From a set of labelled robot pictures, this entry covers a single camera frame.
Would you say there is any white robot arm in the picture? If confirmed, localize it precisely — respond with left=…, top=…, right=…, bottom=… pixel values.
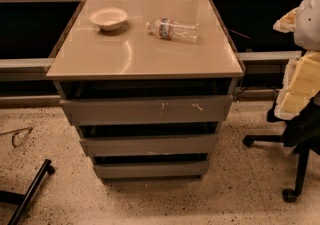
left=273, top=0, right=320, bottom=120

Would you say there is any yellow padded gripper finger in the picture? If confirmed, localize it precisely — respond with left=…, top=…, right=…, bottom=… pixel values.
left=274, top=51, right=320, bottom=120
left=273, top=8, right=298, bottom=33

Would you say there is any grey drawer cabinet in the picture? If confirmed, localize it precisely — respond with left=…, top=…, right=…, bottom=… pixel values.
left=47, top=0, right=243, bottom=169

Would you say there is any black chair base leg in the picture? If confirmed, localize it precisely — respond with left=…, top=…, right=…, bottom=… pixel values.
left=0, top=159, right=55, bottom=225

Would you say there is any white paper bowl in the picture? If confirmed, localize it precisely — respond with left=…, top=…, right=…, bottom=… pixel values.
left=89, top=7, right=128, bottom=31

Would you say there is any clear plastic water bottle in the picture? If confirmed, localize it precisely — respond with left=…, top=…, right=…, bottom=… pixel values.
left=146, top=18, right=199, bottom=44

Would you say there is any grey drawer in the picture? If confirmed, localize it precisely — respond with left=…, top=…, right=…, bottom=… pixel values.
left=94, top=161, right=209, bottom=179
left=80, top=134, right=218, bottom=157
left=60, top=95, right=232, bottom=126

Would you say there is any black office chair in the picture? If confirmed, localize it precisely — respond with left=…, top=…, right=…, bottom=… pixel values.
left=242, top=96, right=320, bottom=202

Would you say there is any grey cable on floor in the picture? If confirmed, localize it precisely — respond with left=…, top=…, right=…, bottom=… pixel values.
left=0, top=126, right=34, bottom=148

